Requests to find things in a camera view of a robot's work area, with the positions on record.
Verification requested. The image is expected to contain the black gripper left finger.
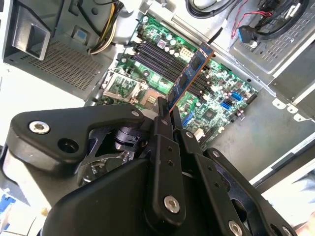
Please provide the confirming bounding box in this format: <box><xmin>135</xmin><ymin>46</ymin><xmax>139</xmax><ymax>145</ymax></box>
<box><xmin>6</xmin><ymin>97</ymin><xmax>188</xmax><ymax>228</ymax></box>

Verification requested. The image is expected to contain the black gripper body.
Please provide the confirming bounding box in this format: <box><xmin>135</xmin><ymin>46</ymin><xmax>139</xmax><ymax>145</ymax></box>
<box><xmin>41</xmin><ymin>156</ymin><xmax>223</xmax><ymax>236</ymax></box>

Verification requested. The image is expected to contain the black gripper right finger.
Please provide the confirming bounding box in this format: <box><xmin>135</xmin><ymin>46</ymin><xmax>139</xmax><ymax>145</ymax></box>
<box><xmin>171</xmin><ymin>107</ymin><xmax>299</xmax><ymax>236</ymax></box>

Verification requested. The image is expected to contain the RAM stick with black chips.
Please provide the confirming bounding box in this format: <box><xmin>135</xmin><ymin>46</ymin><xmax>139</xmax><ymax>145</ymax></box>
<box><xmin>168</xmin><ymin>41</ymin><xmax>215</xmax><ymax>114</ymax></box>

